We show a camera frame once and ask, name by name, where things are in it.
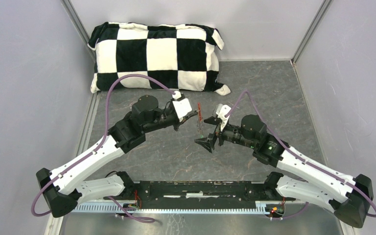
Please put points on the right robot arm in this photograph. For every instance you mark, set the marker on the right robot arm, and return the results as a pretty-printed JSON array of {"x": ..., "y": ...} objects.
[{"x": 349, "y": 198}]

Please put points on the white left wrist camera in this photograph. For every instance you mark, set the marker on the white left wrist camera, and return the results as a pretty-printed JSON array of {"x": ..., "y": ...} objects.
[{"x": 181, "y": 105}]

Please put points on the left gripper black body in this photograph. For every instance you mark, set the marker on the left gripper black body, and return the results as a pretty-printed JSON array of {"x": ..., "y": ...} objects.
[{"x": 183, "y": 119}]

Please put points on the white slotted cable duct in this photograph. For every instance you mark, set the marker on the white slotted cable duct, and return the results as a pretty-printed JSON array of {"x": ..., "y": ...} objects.
[{"x": 111, "y": 207}]

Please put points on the left aluminium frame rail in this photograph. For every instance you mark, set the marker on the left aluminium frame rail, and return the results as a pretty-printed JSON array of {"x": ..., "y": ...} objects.
[{"x": 75, "y": 19}]

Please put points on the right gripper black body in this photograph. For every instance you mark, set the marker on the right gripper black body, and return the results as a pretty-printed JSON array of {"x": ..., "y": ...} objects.
[{"x": 214, "y": 133}]

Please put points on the aluminium frame rail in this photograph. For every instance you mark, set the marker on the aluminium frame rail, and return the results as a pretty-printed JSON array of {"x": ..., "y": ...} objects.
[
  {"x": 75, "y": 19},
  {"x": 311, "y": 30}
]

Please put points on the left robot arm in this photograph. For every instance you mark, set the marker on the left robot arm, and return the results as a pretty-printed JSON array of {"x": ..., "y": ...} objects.
[{"x": 65, "y": 187}]

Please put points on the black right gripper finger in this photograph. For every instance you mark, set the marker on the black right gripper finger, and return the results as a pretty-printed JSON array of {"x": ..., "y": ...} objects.
[
  {"x": 208, "y": 142},
  {"x": 212, "y": 121}
]

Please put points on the black white checkered pillow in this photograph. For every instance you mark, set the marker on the black white checkered pillow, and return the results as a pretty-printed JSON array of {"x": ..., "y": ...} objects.
[{"x": 180, "y": 57}]

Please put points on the right aluminium frame rail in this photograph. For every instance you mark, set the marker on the right aluminium frame rail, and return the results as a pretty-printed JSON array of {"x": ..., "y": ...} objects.
[{"x": 311, "y": 30}]

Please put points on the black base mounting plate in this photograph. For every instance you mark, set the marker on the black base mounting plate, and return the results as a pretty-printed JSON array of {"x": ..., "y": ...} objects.
[{"x": 196, "y": 194}]

